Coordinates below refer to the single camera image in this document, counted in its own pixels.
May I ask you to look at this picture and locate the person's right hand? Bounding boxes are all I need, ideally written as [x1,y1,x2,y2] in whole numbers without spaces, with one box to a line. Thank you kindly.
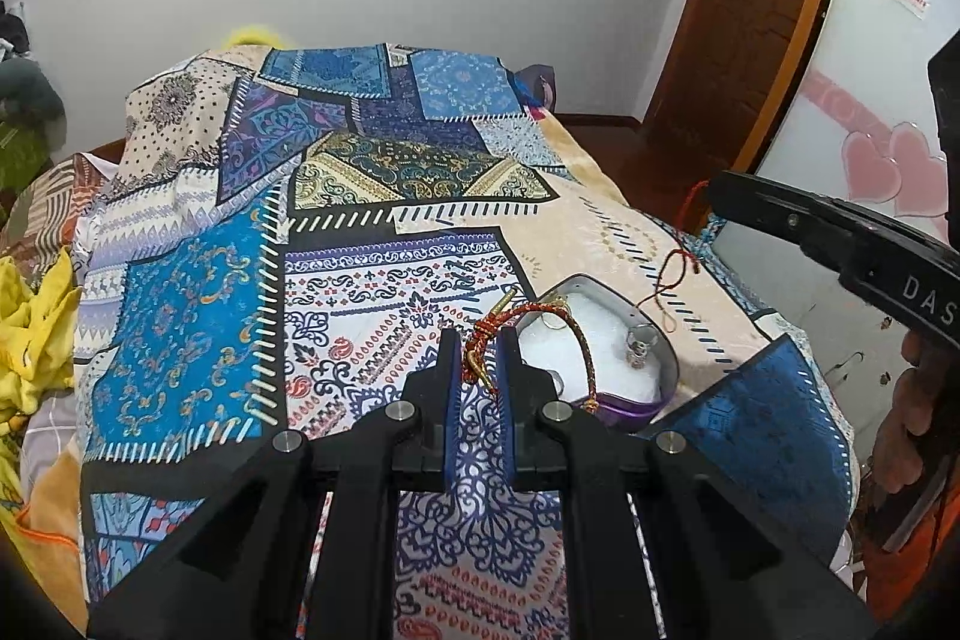
[872,331,950,494]

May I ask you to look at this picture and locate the wooden door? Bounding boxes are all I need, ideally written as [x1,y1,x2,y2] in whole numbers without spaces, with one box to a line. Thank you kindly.
[643,0,820,181]

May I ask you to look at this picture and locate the purple heart jewelry box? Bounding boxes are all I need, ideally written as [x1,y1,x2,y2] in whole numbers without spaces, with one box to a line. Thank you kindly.
[516,275,680,434]

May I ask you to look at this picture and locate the thin red string bracelet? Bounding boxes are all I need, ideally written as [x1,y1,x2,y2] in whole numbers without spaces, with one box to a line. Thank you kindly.
[634,177,715,335]

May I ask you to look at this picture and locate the white wardrobe sliding door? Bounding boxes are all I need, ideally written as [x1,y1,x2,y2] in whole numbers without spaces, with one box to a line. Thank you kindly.
[715,0,958,458]

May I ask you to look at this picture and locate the yellow cloth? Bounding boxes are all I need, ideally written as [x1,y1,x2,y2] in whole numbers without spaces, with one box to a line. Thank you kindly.
[2,250,80,518]

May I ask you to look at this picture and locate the dark purple bag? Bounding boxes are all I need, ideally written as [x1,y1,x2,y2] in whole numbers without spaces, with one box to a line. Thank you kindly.
[511,64,556,110]

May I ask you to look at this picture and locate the red beaded bracelet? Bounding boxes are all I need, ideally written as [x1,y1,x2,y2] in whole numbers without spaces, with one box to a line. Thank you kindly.
[462,289,602,416]

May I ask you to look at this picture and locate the patchwork patterned bed quilt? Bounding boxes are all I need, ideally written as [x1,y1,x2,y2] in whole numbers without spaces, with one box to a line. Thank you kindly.
[13,40,861,640]

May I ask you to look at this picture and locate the yellow plastic stool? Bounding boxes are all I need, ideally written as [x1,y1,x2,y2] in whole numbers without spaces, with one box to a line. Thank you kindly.
[223,26,288,49]

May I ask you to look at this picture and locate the pile of clothes and boxes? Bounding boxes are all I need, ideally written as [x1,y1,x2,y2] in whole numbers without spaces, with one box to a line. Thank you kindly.
[2,5,65,202]

